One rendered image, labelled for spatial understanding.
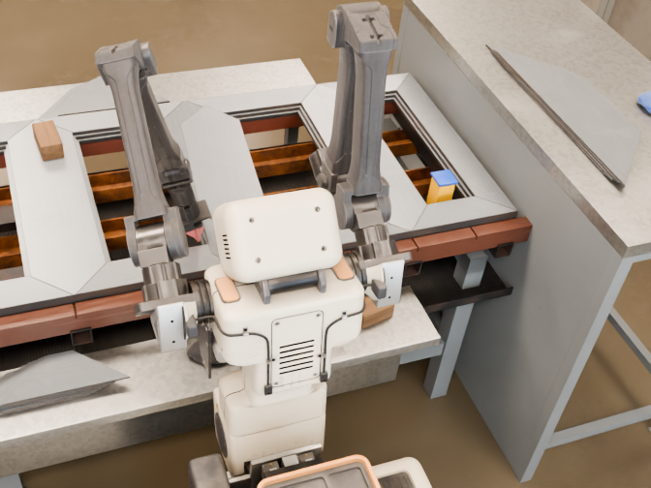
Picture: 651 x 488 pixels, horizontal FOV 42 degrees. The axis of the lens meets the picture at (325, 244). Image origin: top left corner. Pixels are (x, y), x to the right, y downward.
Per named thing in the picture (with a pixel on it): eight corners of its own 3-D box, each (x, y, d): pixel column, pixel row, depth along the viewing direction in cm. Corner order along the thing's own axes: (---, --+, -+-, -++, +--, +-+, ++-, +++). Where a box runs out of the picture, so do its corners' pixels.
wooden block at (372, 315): (361, 329, 227) (364, 317, 223) (350, 315, 230) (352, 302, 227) (392, 317, 231) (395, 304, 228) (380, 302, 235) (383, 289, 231)
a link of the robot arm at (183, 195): (166, 192, 205) (189, 187, 205) (165, 172, 209) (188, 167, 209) (173, 211, 210) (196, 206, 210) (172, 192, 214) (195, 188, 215)
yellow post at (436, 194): (420, 226, 259) (431, 176, 246) (435, 223, 261) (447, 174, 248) (427, 237, 256) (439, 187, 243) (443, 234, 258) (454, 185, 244)
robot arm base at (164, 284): (138, 312, 154) (203, 299, 158) (130, 268, 155) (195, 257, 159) (135, 317, 162) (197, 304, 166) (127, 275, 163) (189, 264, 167)
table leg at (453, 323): (422, 385, 301) (461, 246, 255) (438, 381, 303) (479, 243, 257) (430, 399, 297) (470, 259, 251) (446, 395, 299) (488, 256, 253)
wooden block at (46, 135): (34, 137, 246) (31, 123, 243) (54, 134, 249) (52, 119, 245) (43, 162, 239) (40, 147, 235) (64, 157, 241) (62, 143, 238)
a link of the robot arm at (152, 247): (141, 276, 158) (170, 269, 159) (132, 223, 160) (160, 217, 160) (152, 280, 168) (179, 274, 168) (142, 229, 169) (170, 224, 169)
